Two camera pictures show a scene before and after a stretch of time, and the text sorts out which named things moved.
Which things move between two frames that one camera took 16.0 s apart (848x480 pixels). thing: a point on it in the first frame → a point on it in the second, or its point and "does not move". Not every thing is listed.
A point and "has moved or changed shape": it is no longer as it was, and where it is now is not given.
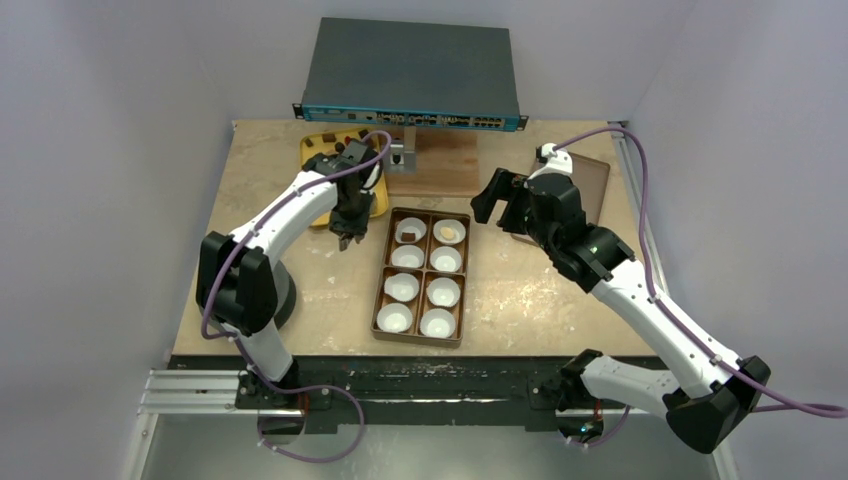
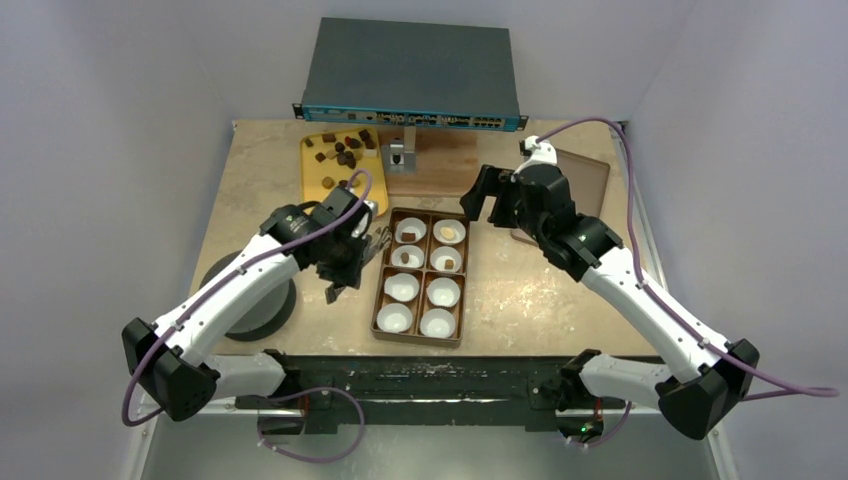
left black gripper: [356, 227] → [350, 276]
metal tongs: [345, 240] has moved or changed shape
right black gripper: [506, 204] does not move
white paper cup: [402, 286] does not move
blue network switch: [408, 74] does not move
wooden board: [447, 164] does not move
